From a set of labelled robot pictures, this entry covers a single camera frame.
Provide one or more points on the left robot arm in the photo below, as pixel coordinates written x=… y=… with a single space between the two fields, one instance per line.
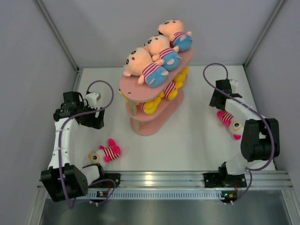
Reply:
x=64 y=177

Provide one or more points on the slotted cable duct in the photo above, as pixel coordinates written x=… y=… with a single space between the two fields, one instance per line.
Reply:
x=154 y=195

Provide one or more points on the pink wooden three-tier shelf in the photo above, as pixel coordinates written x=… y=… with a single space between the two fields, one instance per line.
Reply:
x=141 y=122

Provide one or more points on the pink white panda plush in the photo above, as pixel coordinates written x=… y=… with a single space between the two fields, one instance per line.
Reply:
x=235 y=128

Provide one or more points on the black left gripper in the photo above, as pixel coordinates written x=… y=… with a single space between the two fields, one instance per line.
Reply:
x=95 y=122

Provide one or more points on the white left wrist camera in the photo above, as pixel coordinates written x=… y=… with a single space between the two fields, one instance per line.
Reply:
x=91 y=100

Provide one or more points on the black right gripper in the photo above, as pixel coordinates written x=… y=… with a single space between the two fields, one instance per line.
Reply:
x=213 y=102

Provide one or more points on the boy plush on shelf top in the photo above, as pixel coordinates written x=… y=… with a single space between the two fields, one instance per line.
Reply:
x=174 y=31

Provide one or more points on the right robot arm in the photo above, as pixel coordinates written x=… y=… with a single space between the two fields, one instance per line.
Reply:
x=259 y=135

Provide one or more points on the pink white panda plush glasses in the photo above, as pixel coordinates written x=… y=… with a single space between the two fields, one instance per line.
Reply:
x=105 y=155

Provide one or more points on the boy plush black hair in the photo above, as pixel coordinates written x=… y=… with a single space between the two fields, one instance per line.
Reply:
x=139 y=63

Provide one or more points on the yellow plush toy striped shirt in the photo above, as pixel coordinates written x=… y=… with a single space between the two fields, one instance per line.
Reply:
x=182 y=75

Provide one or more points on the boy plush blue pants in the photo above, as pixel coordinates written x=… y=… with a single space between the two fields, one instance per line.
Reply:
x=159 y=48

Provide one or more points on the yellow plush toy big eyes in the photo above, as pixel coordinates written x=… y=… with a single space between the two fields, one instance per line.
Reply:
x=150 y=106

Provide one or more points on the yellow cat plush striped shirt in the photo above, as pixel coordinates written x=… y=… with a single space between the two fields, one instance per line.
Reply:
x=171 y=90

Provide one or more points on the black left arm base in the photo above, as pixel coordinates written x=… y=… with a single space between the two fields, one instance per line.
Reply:
x=112 y=176

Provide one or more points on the aluminium frame rail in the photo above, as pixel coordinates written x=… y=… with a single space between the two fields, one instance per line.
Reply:
x=194 y=180

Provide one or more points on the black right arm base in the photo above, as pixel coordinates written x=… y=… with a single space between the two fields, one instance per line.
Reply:
x=215 y=180

